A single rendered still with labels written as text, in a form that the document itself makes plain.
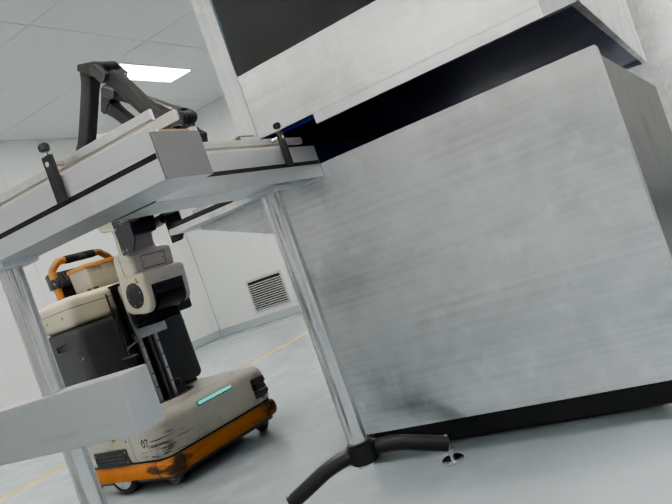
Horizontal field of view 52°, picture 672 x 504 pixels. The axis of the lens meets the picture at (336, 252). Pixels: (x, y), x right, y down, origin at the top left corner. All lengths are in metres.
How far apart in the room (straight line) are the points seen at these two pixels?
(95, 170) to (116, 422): 0.49
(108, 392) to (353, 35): 1.09
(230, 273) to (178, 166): 8.14
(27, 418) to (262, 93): 1.06
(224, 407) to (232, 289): 6.57
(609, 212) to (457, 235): 0.37
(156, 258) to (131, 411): 1.53
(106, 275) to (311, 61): 1.52
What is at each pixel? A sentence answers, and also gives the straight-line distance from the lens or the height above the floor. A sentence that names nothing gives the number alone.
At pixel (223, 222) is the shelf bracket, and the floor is 0.84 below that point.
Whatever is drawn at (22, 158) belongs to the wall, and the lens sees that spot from 8.43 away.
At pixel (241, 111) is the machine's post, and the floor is 1.11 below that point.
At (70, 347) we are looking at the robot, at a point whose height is 0.62.
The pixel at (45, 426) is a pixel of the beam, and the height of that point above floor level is 0.49.
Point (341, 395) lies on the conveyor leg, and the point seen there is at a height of 0.28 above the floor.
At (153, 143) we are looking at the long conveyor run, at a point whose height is 0.91.
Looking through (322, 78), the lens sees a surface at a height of 1.09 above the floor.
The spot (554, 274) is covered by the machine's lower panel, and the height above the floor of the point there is 0.40.
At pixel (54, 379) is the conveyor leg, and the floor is 0.58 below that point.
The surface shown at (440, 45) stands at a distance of 1.80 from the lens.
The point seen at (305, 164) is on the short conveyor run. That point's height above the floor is 0.88.
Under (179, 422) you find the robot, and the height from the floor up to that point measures 0.22.
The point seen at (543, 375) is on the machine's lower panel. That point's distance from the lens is 1.84.
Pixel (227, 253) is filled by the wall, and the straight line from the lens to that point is 9.29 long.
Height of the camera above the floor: 0.64
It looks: level
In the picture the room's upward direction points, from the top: 20 degrees counter-clockwise
